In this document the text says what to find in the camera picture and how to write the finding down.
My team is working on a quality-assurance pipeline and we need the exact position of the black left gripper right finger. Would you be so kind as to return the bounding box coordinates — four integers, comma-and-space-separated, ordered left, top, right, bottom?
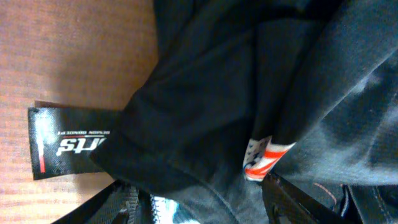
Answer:
262, 173, 351, 224

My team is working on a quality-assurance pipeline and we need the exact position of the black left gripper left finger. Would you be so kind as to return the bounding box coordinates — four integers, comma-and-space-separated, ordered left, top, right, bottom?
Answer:
53, 180, 152, 224

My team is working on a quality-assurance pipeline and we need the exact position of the black printed cycling jersey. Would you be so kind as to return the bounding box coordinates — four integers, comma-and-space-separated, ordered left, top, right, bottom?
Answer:
28, 0, 397, 223

